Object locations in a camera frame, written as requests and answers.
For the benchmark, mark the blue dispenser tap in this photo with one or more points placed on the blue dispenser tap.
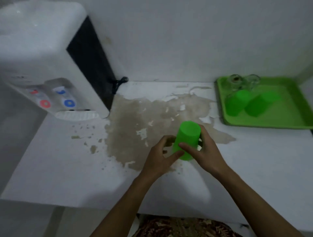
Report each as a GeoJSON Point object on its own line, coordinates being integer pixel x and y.
{"type": "Point", "coordinates": [65, 98]}

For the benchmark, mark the person's left hand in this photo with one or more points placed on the person's left hand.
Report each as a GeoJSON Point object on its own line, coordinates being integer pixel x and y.
{"type": "Point", "coordinates": [156, 161]}

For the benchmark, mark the clear drinking glass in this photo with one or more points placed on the clear drinking glass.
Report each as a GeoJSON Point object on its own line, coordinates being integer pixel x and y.
{"type": "Point", "coordinates": [253, 80]}
{"type": "Point", "coordinates": [235, 81]}

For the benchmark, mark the brown patterned garment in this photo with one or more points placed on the brown patterned garment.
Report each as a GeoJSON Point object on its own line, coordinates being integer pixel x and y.
{"type": "Point", "coordinates": [185, 228]}

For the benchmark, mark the green plastic cup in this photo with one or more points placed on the green plastic cup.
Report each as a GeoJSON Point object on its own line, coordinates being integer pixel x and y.
{"type": "Point", "coordinates": [260, 105]}
{"type": "Point", "coordinates": [236, 103]}
{"type": "Point", "coordinates": [187, 136]}

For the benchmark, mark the person's right forearm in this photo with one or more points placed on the person's right forearm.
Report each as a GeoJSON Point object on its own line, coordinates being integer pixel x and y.
{"type": "Point", "coordinates": [254, 205]}

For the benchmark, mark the white water dispenser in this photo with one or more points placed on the white water dispenser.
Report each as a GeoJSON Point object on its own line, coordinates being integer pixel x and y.
{"type": "Point", "coordinates": [39, 48]}

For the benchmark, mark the red dispenser tap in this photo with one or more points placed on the red dispenser tap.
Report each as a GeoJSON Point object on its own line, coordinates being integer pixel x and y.
{"type": "Point", "coordinates": [42, 99]}

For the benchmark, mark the person's right thumb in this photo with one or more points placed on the person's right thumb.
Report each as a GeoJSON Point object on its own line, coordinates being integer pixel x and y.
{"type": "Point", "coordinates": [188, 148]}

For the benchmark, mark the green plastic tray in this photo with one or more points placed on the green plastic tray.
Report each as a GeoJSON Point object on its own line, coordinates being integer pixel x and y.
{"type": "Point", "coordinates": [288, 109]}

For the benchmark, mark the person's right hand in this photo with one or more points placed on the person's right hand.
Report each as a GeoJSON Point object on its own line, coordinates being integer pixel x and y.
{"type": "Point", "coordinates": [210, 156]}

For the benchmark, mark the person's left thumb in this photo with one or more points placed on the person's left thumb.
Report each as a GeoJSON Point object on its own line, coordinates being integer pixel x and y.
{"type": "Point", "coordinates": [174, 157]}

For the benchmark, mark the person's left forearm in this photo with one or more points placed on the person's left forearm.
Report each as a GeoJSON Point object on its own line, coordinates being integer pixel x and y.
{"type": "Point", "coordinates": [124, 205]}

